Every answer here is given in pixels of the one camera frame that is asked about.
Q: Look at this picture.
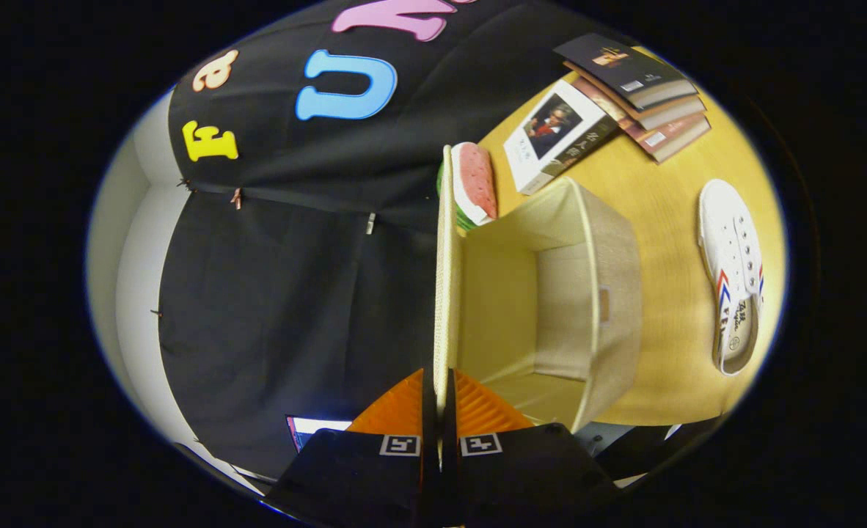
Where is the beige fabric storage box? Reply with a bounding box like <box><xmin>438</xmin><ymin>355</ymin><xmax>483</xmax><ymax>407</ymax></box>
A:
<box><xmin>433</xmin><ymin>144</ymin><xmax>643</xmax><ymax>433</ymax></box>

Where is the black blocky object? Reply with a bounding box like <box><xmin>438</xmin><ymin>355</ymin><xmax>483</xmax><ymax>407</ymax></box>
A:
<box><xmin>593</xmin><ymin>419</ymin><xmax>724</xmax><ymax>481</ymax></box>

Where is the brown cover book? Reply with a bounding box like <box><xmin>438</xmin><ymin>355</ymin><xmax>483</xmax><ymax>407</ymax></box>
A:
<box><xmin>564</xmin><ymin>62</ymin><xmax>707</xmax><ymax>131</ymax></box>
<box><xmin>573</xmin><ymin>77</ymin><xmax>712</xmax><ymax>164</ymax></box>

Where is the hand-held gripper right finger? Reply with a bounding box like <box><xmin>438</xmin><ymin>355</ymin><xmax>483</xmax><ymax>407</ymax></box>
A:
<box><xmin>442</xmin><ymin>368</ymin><xmax>619</xmax><ymax>528</ymax></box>

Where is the laptop with lit screen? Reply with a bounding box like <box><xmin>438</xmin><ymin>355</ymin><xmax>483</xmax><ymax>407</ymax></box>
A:
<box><xmin>285</xmin><ymin>414</ymin><xmax>354</xmax><ymax>454</ymax></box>

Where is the white portrait cover book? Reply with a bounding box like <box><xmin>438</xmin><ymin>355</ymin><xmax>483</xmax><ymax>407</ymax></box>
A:
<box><xmin>503</xmin><ymin>79</ymin><xmax>620</xmax><ymax>196</ymax></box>

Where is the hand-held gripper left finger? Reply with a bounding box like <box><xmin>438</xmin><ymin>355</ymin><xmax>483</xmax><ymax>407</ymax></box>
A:
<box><xmin>263</xmin><ymin>368</ymin><xmax>441</xmax><ymax>528</ymax></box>

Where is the white canvas shoe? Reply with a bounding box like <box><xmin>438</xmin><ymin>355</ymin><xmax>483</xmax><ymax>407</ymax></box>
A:
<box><xmin>698</xmin><ymin>179</ymin><xmax>765</xmax><ymax>376</ymax></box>

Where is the watermelon slice toy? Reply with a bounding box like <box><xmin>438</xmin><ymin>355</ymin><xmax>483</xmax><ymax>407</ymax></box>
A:
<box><xmin>437</xmin><ymin>142</ymin><xmax>499</xmax><ymax>232</ymax></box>

